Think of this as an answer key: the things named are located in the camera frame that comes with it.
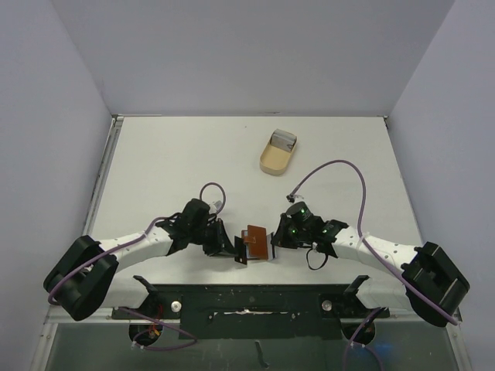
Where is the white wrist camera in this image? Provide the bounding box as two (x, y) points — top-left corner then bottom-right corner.
(286, 194), (304, 204)
(210, 201), (224, 213)

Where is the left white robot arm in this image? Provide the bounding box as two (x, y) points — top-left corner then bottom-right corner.
(43, 198), (245, 321)

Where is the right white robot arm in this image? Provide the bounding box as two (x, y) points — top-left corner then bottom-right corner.
(271, 202), (470, 327)

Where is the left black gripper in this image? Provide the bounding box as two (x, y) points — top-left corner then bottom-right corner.
(189, 217), (237, 257)

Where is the tan oval cardboard tray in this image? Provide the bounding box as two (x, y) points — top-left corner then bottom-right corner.
(259, 137), (296, 176)

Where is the silver striped credit card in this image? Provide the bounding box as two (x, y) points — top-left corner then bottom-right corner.
(267, 233), (276, 260)

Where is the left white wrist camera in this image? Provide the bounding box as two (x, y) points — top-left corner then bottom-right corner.
(210, 201), (224, 213)

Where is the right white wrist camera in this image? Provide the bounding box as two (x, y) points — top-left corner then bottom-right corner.
(286, 194), (304, 204)

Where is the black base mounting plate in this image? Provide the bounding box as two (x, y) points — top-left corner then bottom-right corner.
(111, 284), (391, 341)

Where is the aluminium rail left edge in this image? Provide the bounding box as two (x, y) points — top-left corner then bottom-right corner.
(30, 114), (124, 371)

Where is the black credit card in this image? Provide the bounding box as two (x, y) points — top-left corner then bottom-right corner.
(234, 236), (248, 265)

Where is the brown leather card holder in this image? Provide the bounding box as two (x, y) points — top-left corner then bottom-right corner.
(241, 225), (268, 260)

